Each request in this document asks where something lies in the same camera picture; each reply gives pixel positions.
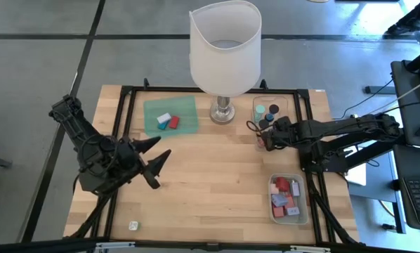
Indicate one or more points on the teal box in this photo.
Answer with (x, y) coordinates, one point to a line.
(162, 125)

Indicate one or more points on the white sheet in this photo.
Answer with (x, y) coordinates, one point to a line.
(356, 175)

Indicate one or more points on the small green white item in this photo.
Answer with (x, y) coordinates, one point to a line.
(133, 225)

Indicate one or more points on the white box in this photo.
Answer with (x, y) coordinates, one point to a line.
(164, 118)

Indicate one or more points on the black rig beam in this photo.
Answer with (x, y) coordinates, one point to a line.
(27, 247)

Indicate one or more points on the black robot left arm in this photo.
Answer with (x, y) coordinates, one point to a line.
(76, 126)

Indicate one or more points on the black lid clear container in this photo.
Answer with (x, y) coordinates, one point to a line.
(274, 109)

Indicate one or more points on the silver frame bracket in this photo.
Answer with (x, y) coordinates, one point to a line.
(115, 245)
(310, 249)

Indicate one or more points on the black frame clamp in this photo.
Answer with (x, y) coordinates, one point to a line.
(263, 83)
(146, 83)

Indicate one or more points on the green translucent tray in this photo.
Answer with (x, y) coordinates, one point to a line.
(185, 109)

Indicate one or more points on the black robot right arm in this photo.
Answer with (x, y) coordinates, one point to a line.
(336, 126)

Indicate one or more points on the grey stand foot bar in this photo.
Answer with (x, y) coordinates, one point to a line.
(380, 89)

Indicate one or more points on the silver lamp white shade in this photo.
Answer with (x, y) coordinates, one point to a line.
(224, 70)

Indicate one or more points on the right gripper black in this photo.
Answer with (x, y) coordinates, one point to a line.
(285, 135)

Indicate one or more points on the black aluminium table frame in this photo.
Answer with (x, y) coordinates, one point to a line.
(161, 89)

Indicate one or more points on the clear plastic tray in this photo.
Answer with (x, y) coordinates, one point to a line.
(283, 102)

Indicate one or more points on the red box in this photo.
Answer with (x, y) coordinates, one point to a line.
(174, 122)

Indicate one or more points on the grey translucent bin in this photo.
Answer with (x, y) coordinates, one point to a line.
(303, 214)

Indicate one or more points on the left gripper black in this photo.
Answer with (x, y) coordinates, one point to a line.
(127, 160)

